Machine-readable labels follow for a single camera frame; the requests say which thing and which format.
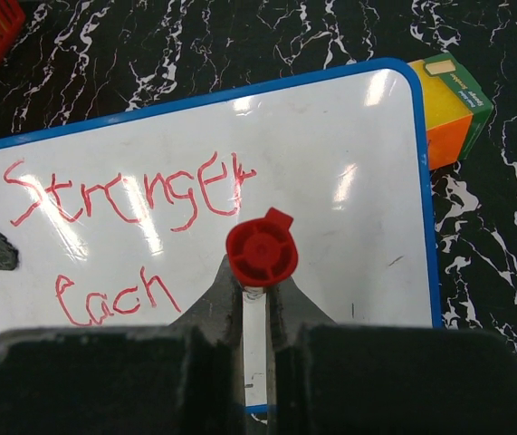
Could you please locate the red whiteboard marker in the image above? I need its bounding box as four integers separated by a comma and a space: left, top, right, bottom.
225, 207, 301, 303

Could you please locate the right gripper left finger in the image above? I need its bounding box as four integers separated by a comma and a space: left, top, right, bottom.
0, 260, 245, 434

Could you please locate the white blue-framed whiteboard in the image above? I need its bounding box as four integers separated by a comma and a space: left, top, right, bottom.
0, 56, 444, 416

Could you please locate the orange juice carton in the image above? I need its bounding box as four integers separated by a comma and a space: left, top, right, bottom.
409, 53, 493, 170

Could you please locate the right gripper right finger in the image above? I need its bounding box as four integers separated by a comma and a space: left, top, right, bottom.
266, 279, 517, 434

